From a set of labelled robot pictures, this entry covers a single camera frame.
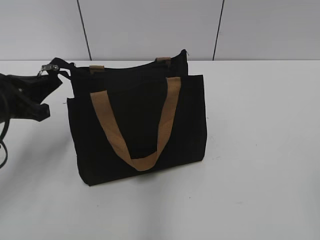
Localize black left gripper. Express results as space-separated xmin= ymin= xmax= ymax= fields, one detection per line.
xmin=0 ymin=57 xmax=76 ymax=123

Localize black tote bag tan handles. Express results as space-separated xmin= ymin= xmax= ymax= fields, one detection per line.
xmin=67 ymin=50 xmax=207 ymax=186

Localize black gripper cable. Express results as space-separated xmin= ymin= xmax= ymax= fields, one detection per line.
xmin=0 ymin=117 xmax=11 ymax=170

